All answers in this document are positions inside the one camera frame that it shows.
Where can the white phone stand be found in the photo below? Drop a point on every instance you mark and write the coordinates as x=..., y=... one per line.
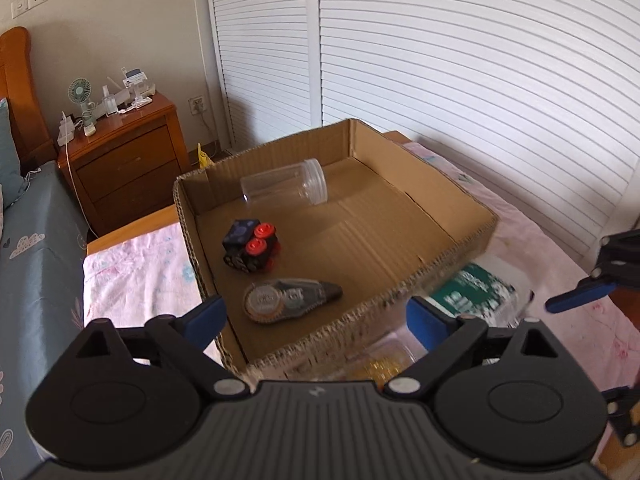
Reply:
x=135, y=81

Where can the clear bottle yellow capsules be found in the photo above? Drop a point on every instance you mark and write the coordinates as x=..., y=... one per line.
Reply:
x=384, y=359

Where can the wall outlet with plug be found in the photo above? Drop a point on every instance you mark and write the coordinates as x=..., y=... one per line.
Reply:
x=197, y=105

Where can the blue pillow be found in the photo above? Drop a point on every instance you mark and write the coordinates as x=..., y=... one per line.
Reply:
x=12, y=182

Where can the brown cardboard box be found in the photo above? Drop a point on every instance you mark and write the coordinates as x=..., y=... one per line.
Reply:
x=393, y=225

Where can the correction tape dispenser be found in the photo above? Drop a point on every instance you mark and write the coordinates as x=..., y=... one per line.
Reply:
x=273, y=301

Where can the yellow dustpan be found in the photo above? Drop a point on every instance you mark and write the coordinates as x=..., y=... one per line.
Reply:
x=203, y=159

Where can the wooden bed headboard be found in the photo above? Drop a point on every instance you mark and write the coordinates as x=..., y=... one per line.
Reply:
x=32, y=139

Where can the white medical bottle green label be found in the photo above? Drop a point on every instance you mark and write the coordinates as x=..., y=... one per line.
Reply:
x=488, y=288

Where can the white power strip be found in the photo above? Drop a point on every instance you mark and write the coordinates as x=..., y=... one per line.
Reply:
x=66, y=130

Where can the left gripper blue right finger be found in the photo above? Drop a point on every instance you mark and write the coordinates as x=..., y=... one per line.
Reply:
x=452, y=345

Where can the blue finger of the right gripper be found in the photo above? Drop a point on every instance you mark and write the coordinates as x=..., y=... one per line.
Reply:
x=583, y=293

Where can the wooden nightstand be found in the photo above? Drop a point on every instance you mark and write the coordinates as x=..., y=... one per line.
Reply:
x=127, y=169

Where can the blue bed sheet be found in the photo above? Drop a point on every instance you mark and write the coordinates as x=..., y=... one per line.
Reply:
x=43, y=245

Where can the clear plastic jar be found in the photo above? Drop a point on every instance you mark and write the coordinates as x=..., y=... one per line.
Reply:
x=296, y=185

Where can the white louvered closet doors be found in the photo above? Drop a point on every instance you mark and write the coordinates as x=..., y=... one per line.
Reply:
x=538, y=99

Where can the black toy car red wheels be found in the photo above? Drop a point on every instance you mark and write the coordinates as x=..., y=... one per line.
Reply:
x=250, y=246

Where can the small green desk fan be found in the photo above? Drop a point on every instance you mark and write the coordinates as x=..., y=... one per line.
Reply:
x=79, y=93

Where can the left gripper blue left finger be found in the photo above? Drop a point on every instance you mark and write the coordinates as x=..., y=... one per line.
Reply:
x=181, y=343

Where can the white wall switch plates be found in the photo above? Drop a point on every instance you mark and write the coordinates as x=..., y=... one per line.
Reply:
x=20, y=7

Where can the clear spray bottle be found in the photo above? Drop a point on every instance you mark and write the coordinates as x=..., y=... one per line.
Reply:
x=109, y=102

